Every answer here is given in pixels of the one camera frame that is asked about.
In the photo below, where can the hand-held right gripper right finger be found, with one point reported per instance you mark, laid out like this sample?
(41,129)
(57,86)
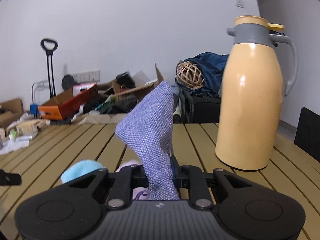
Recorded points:
(192,180)

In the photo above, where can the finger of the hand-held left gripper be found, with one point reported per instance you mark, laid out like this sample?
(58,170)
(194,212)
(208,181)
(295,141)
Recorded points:
(11,178)

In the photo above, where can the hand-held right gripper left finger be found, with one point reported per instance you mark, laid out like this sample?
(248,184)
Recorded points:
(125,180)

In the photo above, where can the purple woven pouch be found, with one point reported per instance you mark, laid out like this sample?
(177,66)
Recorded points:
(150,130)

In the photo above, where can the white tissue paper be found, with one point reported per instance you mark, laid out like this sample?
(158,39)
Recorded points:
(13,147)

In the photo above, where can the small green bottle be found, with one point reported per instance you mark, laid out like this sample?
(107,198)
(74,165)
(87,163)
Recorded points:
(12,134)

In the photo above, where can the light blue plush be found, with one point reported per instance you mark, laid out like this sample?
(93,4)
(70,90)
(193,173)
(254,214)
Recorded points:
(80,170)

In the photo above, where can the cream packet box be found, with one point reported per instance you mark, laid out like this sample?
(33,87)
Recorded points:
(26,130)

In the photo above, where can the olive folding table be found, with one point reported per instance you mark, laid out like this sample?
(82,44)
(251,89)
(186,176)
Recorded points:
(75,142)

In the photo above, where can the black suitcase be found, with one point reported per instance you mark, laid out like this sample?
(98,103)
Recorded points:
(205,110)

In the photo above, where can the large brown cardboard box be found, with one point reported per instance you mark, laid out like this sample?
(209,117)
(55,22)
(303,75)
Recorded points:
(12,105)

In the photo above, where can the blue box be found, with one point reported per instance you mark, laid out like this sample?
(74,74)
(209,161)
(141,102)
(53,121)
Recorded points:
(34,108)

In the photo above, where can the black cloth pile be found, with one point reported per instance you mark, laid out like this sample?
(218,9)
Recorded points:
(117,106)

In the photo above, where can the orange cardboard box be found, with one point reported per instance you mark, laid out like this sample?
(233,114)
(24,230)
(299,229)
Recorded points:
(65,107)

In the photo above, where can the yellow thermos jug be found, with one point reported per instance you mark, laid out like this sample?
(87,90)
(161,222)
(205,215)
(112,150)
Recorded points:
(250,105)

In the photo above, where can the black pouch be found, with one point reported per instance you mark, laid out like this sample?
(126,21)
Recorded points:
(125,78)

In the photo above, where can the open brown cardboard box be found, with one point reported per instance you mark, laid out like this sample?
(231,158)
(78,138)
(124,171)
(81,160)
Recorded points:
(147,78)

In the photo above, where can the wicker ball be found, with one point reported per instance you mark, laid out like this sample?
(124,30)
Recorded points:
(190,76)

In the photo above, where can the black bag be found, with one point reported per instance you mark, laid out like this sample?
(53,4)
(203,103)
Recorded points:
(69,82)

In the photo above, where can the dark blue cloth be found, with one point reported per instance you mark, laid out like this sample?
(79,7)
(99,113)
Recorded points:
(212,67)

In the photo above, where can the black folding chair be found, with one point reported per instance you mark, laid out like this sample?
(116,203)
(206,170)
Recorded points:
(310,135)

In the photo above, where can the white metal stool frame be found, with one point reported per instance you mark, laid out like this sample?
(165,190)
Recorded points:
(33,90)

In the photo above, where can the white wall sockets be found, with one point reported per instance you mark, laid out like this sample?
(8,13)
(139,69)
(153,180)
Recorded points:
(87,76)

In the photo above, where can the white wall switch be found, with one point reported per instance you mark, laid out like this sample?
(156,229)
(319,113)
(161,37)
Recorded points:
(240,3)

